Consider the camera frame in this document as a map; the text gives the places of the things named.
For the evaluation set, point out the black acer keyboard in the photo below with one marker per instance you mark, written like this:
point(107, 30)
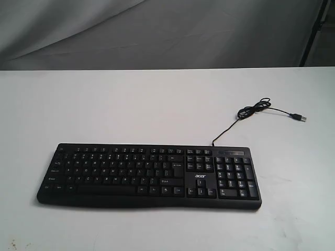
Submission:
point(150, 176)

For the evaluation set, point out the grey backdrop cloth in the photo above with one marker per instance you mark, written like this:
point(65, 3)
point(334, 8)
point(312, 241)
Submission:
point(148, 35)

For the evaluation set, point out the black stand pole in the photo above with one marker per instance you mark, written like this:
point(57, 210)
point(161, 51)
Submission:
point(317, 26)

